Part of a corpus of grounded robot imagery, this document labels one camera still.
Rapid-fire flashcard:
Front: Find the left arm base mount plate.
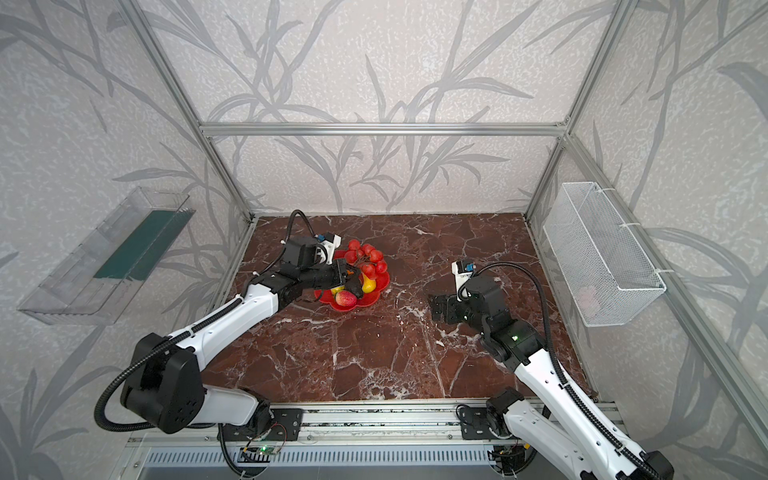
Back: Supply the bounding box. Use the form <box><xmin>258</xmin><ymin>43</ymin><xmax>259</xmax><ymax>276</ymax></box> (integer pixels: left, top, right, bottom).
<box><xmin>241</xmin><ymin>408</ymin><xmax>304</xmax><ymax>442</ymax></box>

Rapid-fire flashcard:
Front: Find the white wire mesh basket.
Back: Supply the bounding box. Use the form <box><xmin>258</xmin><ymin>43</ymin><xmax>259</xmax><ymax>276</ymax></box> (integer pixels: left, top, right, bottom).
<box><xmin>543</xmin><ymin>182</ymin><xmax>667</xmax><ymax>327</ymax></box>

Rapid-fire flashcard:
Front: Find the small green circuit board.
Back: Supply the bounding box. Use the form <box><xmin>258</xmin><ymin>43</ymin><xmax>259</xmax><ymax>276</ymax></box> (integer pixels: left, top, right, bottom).
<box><xmin>240</xmin><ymin>445</ymin><xmax>282</xmax><ymax>463</ymax></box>

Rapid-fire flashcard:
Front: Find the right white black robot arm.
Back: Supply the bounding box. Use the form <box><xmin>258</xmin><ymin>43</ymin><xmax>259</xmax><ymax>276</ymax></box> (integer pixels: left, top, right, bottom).
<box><xmin>428</xmin><ymin>276</ymin><xmax>674</xmax><ymax>479</ymax></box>

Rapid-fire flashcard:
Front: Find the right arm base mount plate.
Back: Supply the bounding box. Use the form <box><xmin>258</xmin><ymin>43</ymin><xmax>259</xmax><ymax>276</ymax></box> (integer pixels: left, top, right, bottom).
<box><xmin>455</xmin><ymin>403</ymin><xmax>512</xmax><ymax>440</ymax></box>

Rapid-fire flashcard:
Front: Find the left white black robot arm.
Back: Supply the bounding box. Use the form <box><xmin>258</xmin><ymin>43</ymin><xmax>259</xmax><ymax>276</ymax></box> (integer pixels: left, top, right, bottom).
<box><xmin>93</xmin><ymin>234</ymin><xmax>356</xmax><ymax>435</ymax></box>

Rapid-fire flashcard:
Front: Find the yellow orange fake squash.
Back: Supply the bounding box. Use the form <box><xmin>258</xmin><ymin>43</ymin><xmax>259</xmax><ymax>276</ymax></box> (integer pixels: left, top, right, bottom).
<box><xmin>361</xmin><ymin>274</ymin><xmax>377</xmax><ymax>294</ymax></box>

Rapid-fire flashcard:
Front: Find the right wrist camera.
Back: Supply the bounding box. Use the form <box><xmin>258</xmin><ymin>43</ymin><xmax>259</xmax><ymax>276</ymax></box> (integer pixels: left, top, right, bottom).
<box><xmin>451</xmin><ymin>259</ymin><xmax>475</xmax><ymax>301</ymax></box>

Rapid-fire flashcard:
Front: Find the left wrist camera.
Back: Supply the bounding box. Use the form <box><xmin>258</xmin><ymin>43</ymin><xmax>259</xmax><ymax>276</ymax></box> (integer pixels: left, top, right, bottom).
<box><xmin>315</xmin><ymin>234</ymin><xmax>341</xmax><ymax>264</ymax></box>

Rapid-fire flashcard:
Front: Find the aluminium front rail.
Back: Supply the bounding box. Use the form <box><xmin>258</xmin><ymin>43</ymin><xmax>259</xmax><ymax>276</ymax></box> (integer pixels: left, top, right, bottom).
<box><xmin>128</xmin><ymin>398</ymin><xmax>628</xmax><ymax>446</ymax></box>

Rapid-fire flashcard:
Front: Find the red flower-shaped fruit bowl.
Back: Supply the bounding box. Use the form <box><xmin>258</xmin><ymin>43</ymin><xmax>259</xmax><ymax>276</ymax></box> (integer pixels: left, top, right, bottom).
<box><xmin>314</xmin><ymin>250</ymin><xmax>390</xmax><ymax>312</ymax></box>

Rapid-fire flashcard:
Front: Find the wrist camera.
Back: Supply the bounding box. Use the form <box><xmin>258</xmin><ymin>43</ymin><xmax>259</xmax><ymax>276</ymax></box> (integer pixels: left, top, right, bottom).
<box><xmin>315</xmin><ymin>234</ymin><xmax>341</xmax><ymax>264</ymax></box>
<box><xmin>451</xmin><ymin>259</ymin><xmax>475</xmax><ymax>301</ymax></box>

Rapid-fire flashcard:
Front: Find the red fake grape bunch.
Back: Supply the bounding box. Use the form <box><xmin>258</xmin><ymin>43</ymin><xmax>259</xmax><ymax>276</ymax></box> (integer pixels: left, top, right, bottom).
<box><xmin>342</xmin><ymin>239</ymin><xmax>389</xmax><ymax>280</ymax></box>

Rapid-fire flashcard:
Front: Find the clear plastic wall bin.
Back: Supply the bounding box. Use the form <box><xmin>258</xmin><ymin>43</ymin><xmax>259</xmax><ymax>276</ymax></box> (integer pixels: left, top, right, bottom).
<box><xmin>18</xmin><ymin>187</ymin><xmax>195</xmax><ymax>326</ymax></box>

